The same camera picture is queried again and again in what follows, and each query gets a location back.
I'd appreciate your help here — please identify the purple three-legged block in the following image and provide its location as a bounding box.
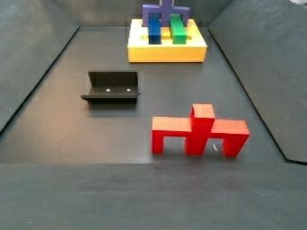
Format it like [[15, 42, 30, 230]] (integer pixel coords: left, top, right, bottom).
[[142, 0, 191, 27]]

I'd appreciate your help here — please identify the yellow slotted board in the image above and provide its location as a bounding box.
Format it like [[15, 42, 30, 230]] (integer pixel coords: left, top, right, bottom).
[[127, 19, 207, 63]]

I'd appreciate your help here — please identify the red three-legged block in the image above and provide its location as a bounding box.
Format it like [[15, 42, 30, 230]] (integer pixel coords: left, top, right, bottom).
[[151, 103, 250, 157]]

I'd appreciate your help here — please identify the green bar block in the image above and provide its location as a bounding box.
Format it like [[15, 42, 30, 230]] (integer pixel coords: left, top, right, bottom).
[[170, 13, 187, 44]]

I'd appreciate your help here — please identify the blue bar block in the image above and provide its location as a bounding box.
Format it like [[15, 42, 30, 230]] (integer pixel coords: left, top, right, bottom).
[[148, 17, 160, 44]]

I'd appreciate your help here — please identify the black fixture bracket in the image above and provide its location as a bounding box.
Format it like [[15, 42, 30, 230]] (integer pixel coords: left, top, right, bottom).
[[80, 70, 139, 102]]

